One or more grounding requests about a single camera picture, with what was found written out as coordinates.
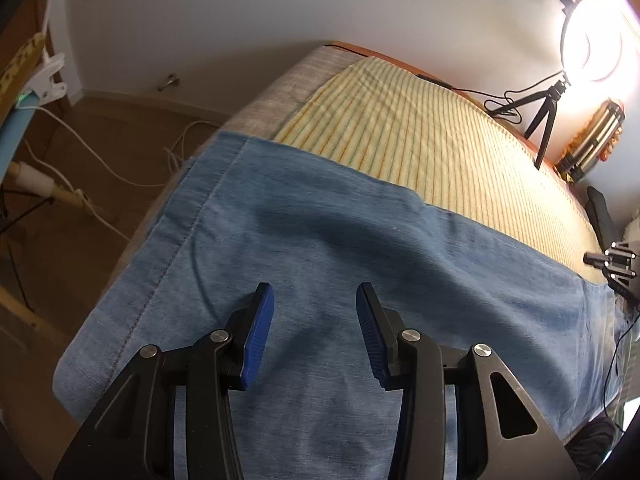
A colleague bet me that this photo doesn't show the light blue bar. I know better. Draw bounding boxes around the light blue bar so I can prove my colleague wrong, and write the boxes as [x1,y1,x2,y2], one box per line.
[0,107,37,183]

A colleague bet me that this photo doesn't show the yellow striped blanket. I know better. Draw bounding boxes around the yellow striped blanket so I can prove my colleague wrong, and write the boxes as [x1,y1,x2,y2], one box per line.
[274,55,608,286]

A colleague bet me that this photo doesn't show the white clip on post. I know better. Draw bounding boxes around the white clip on post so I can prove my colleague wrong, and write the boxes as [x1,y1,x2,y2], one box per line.
[19,4,69,111]

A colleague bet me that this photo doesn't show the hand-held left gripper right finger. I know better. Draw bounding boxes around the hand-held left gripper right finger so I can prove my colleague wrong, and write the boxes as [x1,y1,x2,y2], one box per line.
[356,282,581,480]

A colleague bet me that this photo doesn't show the folded silver tripod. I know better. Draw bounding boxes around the folded silver tripod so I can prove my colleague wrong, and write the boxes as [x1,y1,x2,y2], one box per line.
[555,100,626,181]

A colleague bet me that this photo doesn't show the light blue denim pants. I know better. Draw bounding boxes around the light blue denim pants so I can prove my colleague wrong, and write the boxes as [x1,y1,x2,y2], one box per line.
[52,131,631,480]

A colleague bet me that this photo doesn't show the small black tripod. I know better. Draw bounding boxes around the small black tripod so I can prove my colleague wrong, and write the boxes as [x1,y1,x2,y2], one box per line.
[522,77,572,170]

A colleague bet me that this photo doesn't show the yellow patterned strap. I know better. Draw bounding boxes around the yellow patterned strap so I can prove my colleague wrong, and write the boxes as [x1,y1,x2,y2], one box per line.
[0,32,47,97]

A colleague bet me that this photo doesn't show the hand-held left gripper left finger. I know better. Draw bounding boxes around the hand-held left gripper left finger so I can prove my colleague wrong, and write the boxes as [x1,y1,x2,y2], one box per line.
[54,282,275,480]

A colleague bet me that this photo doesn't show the white cable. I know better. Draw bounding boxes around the white cable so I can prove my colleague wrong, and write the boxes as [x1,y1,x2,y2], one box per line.
[27,102,173,188]
[164,119,218,183]

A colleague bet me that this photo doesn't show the wooden frame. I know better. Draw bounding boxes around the wooden frame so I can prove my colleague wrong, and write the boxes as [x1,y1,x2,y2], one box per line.
[0,280,68,348]

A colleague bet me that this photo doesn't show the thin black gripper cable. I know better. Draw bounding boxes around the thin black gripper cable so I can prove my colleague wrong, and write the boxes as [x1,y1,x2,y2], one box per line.
[602,305,640,426]

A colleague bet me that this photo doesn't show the black ring light cable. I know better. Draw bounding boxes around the black ring light cable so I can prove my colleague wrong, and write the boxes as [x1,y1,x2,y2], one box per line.
[325,44,566,122]

